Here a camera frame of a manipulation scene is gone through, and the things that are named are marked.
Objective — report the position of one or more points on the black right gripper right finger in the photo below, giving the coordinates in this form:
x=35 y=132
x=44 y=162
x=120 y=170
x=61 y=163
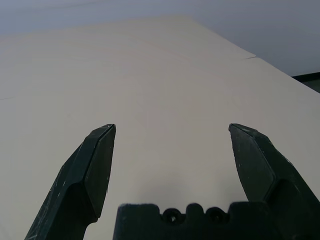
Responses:
x=262 y=170

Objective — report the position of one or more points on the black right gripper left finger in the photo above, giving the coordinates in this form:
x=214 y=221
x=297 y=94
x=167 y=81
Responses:
x=82 y=175

